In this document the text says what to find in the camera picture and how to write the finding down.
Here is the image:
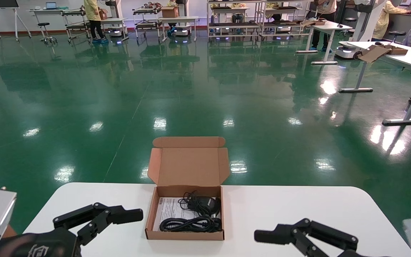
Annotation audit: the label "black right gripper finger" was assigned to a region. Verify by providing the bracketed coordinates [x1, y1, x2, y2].
[254, 218, 359, 257]

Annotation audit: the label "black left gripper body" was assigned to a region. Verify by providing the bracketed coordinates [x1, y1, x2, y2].
[0, 227, 83, 257]

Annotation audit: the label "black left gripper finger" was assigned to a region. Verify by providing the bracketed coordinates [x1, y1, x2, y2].
[53, 202, 144, 246]

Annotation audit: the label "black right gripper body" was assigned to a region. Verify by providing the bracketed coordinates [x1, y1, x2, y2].
[336, 250, 388, 257]

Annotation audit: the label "brown cardboard storage box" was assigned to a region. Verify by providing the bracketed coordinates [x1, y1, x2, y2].
[145, 136, 230, 241]

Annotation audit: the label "open flat cardboard box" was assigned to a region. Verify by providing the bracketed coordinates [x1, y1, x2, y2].
[361, 44, 409, 64]

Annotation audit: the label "white printed manual sheet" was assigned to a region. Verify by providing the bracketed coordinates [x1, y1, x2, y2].
[153, 197, 199, 232]

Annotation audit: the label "black power adapter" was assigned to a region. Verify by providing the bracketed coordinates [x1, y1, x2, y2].
[187, 195, 222, 217]

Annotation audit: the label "metal trolley with brown items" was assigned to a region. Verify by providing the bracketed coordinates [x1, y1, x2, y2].
[133, 3, 164, 42]

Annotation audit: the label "small white table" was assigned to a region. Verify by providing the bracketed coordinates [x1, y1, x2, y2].
[100, 17, 130, 42]

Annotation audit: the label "metal trolley cart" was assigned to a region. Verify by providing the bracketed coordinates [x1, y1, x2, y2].
[62, 9, 91, 44]

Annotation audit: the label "white table with thin legs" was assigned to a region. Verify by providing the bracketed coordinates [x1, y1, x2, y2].
[158, 16, 199, 42]

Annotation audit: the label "person yellow coat black trousers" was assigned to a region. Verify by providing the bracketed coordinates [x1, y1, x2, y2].
[83, 0, 107, 44]

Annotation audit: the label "black round stool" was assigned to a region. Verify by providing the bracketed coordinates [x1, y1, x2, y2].
[37, 22, 58, 45]

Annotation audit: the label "white desk with T legs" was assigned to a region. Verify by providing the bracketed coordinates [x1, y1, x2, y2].
[295, 20, 353, 65]

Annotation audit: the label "metal shelf rack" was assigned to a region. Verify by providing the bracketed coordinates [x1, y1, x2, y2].
[263, 0, 321, 38]
[207, 0, 265, 40]

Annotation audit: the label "person light top black trousers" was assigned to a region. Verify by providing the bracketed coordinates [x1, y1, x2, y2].
[310, 0, 338, 52]

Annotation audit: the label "tall white robot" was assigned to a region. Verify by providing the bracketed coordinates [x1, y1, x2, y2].
[335, 0, 389, 60]

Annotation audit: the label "white desk with laptop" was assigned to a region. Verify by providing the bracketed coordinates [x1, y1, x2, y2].
[30, 8, 85, 18]

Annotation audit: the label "seated person yellow coat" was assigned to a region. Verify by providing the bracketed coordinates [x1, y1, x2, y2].
[372, 0, 411, 41]

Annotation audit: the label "black coiled power cable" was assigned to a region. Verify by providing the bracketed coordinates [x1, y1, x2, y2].
[159, 216, 223, 233]

